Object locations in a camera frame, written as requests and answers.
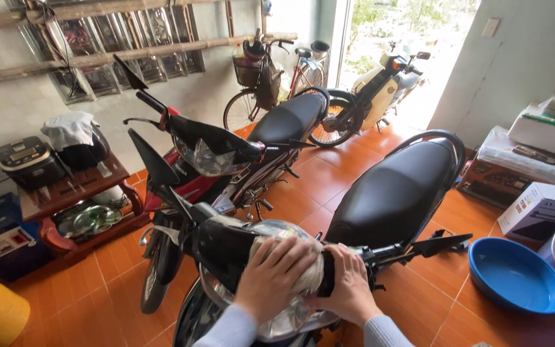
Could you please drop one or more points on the dark hanging bag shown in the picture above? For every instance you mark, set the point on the dark hanging bag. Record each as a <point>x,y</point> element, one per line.
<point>269,86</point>

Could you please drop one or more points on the white cardboard appliance box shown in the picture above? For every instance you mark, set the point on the white cardboard appliance box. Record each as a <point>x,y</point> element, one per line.
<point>540,209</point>

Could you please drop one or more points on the white foam box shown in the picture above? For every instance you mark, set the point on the white foam box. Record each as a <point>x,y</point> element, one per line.
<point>545,132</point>

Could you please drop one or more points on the brown box wrapped in plastic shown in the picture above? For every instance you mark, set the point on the brown box wrapped in plastic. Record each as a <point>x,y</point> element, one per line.
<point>504,168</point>

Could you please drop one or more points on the brown wooden shelf table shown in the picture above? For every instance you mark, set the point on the brown wooden shelf table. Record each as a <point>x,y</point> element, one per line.
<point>80,185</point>

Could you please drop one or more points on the pile of metal pot lids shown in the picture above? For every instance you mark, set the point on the pile of metal pot lids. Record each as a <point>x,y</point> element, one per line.
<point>92,219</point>

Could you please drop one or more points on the red and black motorcycle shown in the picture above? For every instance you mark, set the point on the red and black motorcycle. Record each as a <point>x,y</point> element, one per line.
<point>287,120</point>

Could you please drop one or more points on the white cleaning cloth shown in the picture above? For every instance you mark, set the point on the white cleaning cloth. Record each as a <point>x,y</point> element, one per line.
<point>313,284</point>

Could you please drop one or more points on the black rice cooker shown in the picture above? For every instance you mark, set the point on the black rice cooker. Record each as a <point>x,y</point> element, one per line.
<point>29,161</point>

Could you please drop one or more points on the black round cooker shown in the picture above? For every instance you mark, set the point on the black round cooker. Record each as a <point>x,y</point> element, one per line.
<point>85,154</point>

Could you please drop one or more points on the cream motorcycle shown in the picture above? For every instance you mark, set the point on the cream motorcycle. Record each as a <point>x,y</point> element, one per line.
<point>376,94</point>

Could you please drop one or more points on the white wall switch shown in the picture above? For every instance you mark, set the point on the white wall switch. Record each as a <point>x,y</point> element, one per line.
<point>491,27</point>

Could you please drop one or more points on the blue plastic basin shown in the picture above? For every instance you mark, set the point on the blue plastic basin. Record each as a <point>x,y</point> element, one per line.
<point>516,277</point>

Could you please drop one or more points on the person's left hand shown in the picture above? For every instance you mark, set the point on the person's left hand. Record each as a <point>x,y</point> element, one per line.
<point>270,279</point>

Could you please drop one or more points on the white towel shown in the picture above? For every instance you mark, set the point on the white towel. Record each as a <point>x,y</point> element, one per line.
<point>68,129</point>

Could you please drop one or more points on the grey helmet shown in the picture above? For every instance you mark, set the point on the grey helmet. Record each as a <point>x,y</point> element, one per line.
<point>320,49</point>

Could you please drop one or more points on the red bicycle with basket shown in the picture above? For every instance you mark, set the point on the red bicycle with basket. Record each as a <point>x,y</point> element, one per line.
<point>244,108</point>

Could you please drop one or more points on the person's right hand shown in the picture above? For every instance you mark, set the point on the person's right hand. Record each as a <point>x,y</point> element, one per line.
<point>352,294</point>

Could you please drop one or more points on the black helmet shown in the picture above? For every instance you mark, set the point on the black helmet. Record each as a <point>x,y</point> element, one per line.
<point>253,49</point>

